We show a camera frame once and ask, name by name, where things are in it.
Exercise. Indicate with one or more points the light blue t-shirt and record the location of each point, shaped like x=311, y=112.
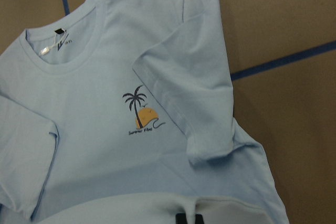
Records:
x=129, y=100

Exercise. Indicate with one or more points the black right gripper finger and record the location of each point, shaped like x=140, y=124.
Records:
x=183, y=218

